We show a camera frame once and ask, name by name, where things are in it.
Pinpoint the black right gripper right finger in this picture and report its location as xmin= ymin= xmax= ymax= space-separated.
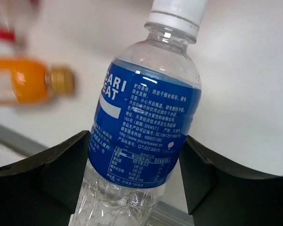
xmin=179 ymin=137 xmax=283 ymax=226

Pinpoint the aluminium table edge rail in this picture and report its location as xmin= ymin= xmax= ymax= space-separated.
xmin=0 ymin=125 xmax=194 ymax=226

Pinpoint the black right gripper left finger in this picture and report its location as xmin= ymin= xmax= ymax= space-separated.
xmin=0 ymin=130 xmax=90 ymax=226

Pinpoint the clear bottle red label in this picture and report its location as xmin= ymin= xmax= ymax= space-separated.
xmin=0 ymin=0 xmax=32 ymax=48

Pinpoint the orange juice bottle barcode label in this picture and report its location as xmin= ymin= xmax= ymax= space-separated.
xmin=0 ymin=56 xmax=75 ymax=105

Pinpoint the clear bottle blue label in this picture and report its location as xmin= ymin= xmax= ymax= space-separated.
xmin=71 ymin=0 xmax=207 ymax=226

